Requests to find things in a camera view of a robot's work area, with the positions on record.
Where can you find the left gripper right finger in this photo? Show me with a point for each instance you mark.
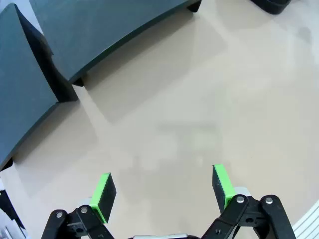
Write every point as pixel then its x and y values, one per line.
pixel 224 189

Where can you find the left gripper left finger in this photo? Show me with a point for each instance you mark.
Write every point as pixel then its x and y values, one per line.
pixel 104 199

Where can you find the black leather shoe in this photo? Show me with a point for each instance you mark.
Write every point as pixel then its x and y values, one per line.
pixel 271 6

